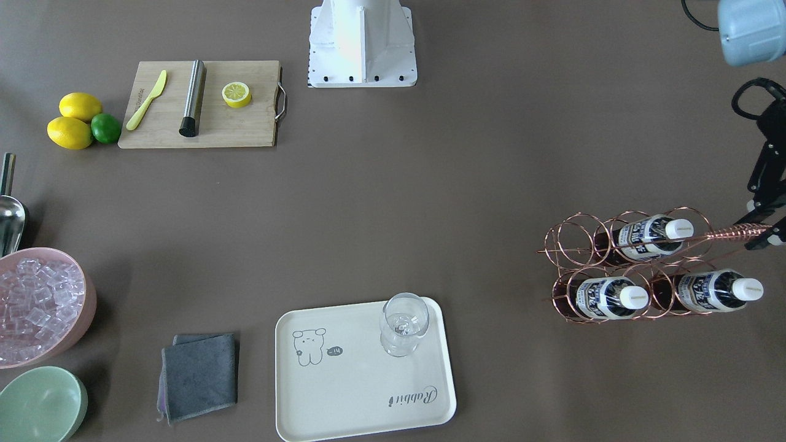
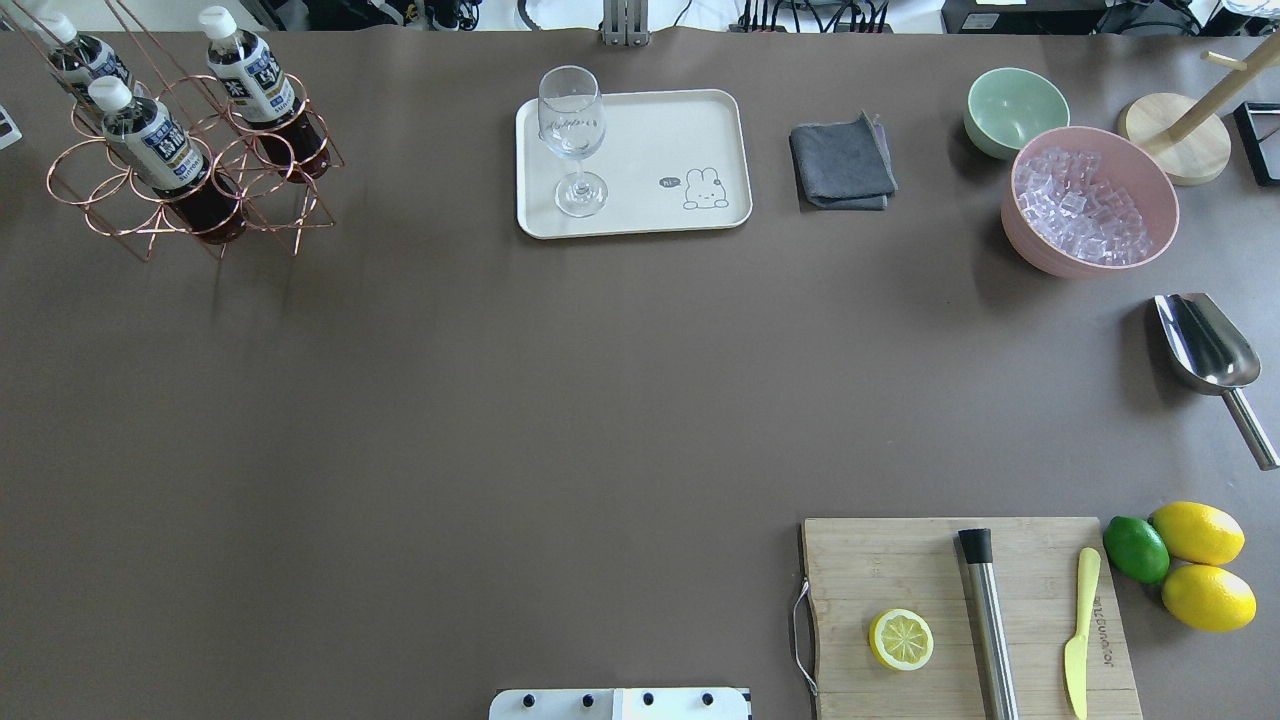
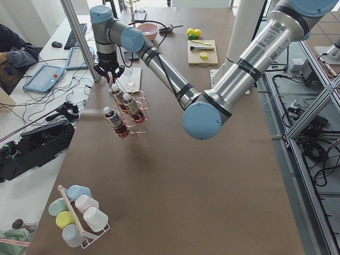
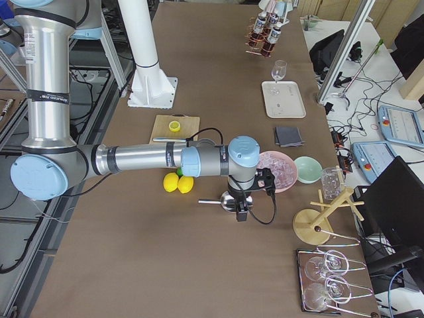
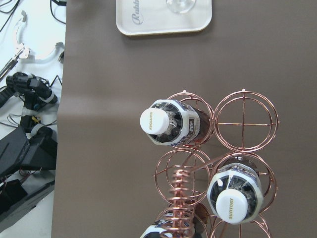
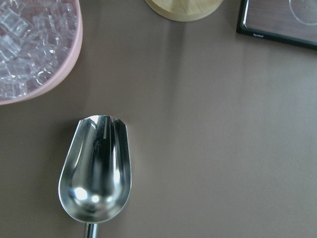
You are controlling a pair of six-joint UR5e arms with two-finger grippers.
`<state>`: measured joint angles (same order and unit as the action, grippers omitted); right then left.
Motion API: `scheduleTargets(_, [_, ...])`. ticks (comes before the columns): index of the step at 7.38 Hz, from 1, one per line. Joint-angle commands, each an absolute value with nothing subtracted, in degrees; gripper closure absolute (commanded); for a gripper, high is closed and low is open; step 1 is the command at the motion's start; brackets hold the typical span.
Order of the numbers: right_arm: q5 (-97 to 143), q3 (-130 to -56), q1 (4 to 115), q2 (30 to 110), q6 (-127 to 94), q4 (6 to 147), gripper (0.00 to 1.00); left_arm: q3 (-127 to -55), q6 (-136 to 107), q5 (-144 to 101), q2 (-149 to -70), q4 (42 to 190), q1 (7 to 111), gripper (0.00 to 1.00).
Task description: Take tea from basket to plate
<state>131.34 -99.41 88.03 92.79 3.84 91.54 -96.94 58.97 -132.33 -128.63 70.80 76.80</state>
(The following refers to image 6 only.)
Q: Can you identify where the steel ice scoop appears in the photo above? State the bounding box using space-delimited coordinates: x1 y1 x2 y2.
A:
58 115 132 238

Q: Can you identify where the pink bowl of ice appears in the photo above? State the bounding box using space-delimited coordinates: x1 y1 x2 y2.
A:
0 0 83 105

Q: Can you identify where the wooden cup tree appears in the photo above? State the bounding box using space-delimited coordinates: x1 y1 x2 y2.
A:
145 0 223 22

